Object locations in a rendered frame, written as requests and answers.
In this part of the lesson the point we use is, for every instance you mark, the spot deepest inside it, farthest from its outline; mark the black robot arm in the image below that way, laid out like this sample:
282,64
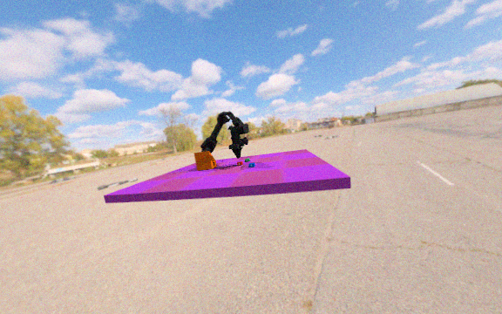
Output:
239,128

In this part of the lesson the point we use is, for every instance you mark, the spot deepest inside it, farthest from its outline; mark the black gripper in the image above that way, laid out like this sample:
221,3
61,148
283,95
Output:
235,147

